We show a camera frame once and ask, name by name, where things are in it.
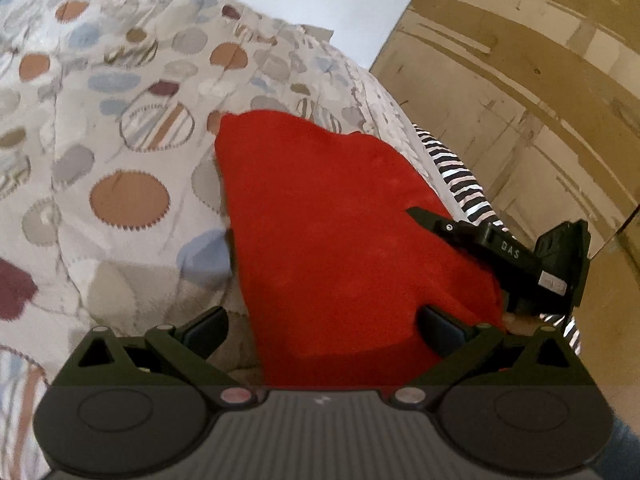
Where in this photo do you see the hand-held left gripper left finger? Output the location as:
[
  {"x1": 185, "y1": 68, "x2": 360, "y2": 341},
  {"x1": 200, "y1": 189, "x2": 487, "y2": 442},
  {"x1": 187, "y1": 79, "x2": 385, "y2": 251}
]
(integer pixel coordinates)
[{"x1": 70, "y1": 305, "x2": 257, "y2": 407}]

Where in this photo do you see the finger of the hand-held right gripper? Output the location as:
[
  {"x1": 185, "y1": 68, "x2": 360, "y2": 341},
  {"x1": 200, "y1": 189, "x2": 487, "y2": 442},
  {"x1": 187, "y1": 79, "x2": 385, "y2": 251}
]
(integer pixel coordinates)
[{"x1": 405, "y1": 206, "x2": 496, "y2": 263}]

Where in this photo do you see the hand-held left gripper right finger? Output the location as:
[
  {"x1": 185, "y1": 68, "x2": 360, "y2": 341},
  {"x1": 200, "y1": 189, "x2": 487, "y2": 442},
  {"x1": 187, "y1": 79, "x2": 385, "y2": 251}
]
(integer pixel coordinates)
[{"x1": 391, "y1": 305, "x2": 597, "y2": 406}]

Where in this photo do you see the red shirt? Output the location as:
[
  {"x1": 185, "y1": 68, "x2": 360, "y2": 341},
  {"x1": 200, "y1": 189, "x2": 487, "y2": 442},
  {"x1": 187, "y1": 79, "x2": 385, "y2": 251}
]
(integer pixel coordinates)
[{"x1": 213, "y1": 109, "x2": 507, "y2": 389}]

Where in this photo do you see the person's right hand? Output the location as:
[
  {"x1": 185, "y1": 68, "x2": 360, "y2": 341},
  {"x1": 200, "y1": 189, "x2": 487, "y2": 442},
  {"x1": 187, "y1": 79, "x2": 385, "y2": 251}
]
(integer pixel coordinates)
[{"x1": 501, "y1": 311, "x2": 545, "y2": 336}]

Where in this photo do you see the black white striped cloth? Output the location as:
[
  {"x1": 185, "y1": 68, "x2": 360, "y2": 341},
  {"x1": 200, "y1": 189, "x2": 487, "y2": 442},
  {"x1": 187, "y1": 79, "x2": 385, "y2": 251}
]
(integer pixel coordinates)
[{"x1": 409, "y1": 125, "x2": 582, "y2": 358}]

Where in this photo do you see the wooden wardrobe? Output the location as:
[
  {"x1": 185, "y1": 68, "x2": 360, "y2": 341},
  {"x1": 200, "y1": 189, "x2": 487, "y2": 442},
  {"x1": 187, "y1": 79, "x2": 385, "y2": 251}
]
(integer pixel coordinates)
[{"x1": 369, "y1": 0, "x2": 640, "y2": 263}]

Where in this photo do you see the circle patterned duvet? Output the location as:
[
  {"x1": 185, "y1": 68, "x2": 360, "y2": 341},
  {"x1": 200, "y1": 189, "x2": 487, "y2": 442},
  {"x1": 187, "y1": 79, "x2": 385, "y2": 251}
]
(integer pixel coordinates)
[{"x1": 0, "y1": 0, "x2": 453, "y2": 480}]

